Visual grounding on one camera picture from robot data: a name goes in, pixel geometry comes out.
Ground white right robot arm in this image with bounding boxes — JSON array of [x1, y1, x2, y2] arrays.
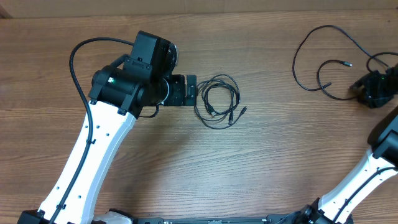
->
[[295, 66, 397, 223]]

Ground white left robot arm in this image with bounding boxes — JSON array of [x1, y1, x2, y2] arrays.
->
[[18, 31, 197, 224]]

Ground black USB cable dark plug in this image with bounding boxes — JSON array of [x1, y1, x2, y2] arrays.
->
[[194, 78, 247, 130]]

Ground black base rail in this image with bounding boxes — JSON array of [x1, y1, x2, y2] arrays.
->
[[93, 213, 299, 224]]

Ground thin black cable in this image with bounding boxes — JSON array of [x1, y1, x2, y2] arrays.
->
[[292, 24, 391, 101]]

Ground black USB-A cable white plug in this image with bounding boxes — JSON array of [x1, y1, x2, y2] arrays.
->
[[197, 74, 241, 119]]

